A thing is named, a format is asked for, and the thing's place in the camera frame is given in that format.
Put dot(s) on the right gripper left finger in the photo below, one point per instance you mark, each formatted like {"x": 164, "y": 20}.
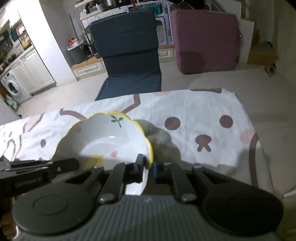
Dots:
{"x": 113, "y": 183}

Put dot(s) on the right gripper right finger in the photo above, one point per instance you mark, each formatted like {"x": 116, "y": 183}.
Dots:
{"x": 175, "y": 177}

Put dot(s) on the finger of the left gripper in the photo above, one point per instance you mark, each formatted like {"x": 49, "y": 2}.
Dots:
{"x": 63, "y": 166}
{"x": 24, "y": 165}

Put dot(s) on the floral yellow-rimmed bowl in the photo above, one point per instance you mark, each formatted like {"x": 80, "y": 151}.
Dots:
{"x": 107, "y": 139}

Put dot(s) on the person left hand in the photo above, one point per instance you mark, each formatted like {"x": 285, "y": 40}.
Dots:
{"x": 8, "y": 227}

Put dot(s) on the bear print tablecloth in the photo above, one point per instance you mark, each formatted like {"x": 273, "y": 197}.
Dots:
{"x": 185, "y": 127}

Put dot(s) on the white washing machine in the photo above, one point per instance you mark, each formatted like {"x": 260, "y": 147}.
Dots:
{"x": 15, "y": 87}

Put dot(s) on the white kitchen cabinets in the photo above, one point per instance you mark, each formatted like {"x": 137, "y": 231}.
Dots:
{"x": 31, "y": 71}

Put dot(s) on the grey trash bin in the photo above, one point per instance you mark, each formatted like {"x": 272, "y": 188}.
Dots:
{"x": 79, "y": 53}

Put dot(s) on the maroon floor chair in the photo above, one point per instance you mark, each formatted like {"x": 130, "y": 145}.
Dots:
{"x": 205, "y": 41}

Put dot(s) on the dark blue floor chair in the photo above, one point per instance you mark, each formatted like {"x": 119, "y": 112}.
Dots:
{"x": 110, "y": 43}

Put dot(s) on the slippers on floor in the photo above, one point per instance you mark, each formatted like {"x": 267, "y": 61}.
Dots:
{"x": 270, "y": 70}

